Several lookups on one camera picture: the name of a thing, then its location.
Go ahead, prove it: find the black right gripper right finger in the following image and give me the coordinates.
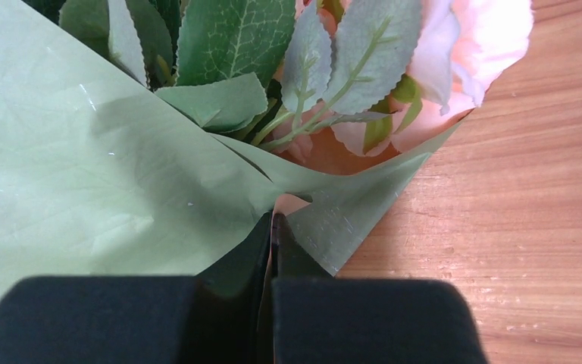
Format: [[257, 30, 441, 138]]
[[271, 213, 487, 363]]

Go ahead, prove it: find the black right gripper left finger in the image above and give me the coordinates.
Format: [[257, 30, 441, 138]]
[[0, 213, 273, 363]]

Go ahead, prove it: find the green and peach wrapping paper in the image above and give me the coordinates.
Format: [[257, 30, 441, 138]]
[[0, 1, 447, 300]]

